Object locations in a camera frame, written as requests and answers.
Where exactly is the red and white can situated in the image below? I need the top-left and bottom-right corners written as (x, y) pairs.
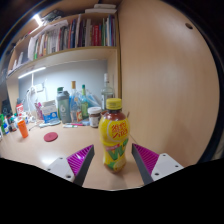
top-left (15, 103), bottom-right (25, 116)

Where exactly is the clear blue plastic bag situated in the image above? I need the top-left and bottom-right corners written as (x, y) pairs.
top-left (85, 91), bottom-right (103, 109)

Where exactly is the yellow drink bottle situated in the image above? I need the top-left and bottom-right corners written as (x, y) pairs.
top-left (98, 97), bottom-right (130, 174)

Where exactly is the magenta pouch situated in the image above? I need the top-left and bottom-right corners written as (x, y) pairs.
top-left (34, 101), bottom-right (44, 121)

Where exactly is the white power strip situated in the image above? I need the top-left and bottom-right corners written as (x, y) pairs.
top-left (28, 83), bottom-right (46, 94)

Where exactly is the white-lidded brown jar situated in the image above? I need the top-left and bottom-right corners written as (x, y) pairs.
top-left (87, 106), bottom-right (103, 129)

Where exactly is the tall clear glass bottle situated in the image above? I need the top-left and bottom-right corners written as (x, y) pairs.
top-left (100, 73), bottom-right (115, 111)

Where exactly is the green-capped glass bottle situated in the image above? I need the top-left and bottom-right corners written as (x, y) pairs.
top-left (79, 84), bottom-right (90, 120)

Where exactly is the red round coaster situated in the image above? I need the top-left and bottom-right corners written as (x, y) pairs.
top-left (43, 131), bottom-right (59, 143)

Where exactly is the gold-capped clear glass bottle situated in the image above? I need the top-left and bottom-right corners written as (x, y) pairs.
top-left (69, 80), bottom-right (83, 123)

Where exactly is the grey shaker bottle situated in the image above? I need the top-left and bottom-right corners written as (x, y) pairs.
top-left (55, 89), bottom-right (72, 124)

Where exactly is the white brush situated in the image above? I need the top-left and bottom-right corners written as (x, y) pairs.
top-left (38, 119), bottom-right (62, 129)

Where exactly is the blue and white box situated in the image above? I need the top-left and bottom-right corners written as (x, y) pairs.
top-left (41, 99), bottom-right (60, 124)

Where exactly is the wooden shelf unit with books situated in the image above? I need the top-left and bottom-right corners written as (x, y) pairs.
top-left (4, 2), bottom-right (123, 111)

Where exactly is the pink pen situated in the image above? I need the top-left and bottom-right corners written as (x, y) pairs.
top-left (63, 122), bottom-right (86, 129)

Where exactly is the ceiling light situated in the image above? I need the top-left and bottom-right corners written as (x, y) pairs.
top-left (32, 13), bottom-right (44, 28)

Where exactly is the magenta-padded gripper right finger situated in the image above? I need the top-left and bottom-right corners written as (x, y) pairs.
top-left (131, 143), bottom-right (185, 186)

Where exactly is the orange plastic cup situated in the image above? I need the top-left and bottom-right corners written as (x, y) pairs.
top-left (17, 119), bottom-right (30, 139)

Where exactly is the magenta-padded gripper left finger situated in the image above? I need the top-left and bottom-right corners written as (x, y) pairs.
top-left (44, 144), bottom-right (96, 187)

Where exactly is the white light bar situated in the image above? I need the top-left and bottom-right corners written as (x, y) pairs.
top-left (17, 66), bottom-right (47, 80)

